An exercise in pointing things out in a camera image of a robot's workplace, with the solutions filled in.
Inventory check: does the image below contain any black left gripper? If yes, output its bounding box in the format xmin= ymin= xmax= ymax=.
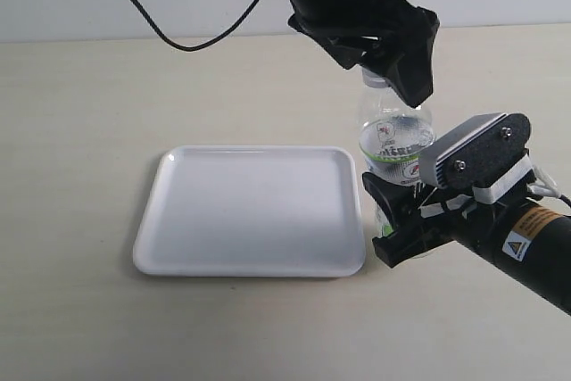
xmin=287 ymin=0 xmax=440 ymax=108

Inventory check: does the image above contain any white plastic tray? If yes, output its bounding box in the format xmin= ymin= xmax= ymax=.
xmin=132 ymin=145 xmax=366 ymax=278

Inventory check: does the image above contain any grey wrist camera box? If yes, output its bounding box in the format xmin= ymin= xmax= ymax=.
xmin=418 ymin=112 xmax=533 ymax=205

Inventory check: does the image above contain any black hanging cable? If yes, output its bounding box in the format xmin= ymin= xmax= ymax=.
xmin=103 ymin=0 xmax=277 ymax=53

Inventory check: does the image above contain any clear plastic drink bottle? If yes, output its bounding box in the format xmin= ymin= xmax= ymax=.
xmin=356 ymin=67 xmax=436 ymax=261

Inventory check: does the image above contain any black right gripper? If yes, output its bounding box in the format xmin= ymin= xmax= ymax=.
xmin=361 ymin=171 xmax=549 ymax=268

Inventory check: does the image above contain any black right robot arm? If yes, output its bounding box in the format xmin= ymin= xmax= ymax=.
xmin=362 ymin=172 xmax=570 ymax=313

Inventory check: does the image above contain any white camera cable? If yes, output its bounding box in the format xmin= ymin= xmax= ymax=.
xmin=528 ymin=166 xmax=571 ymax=211

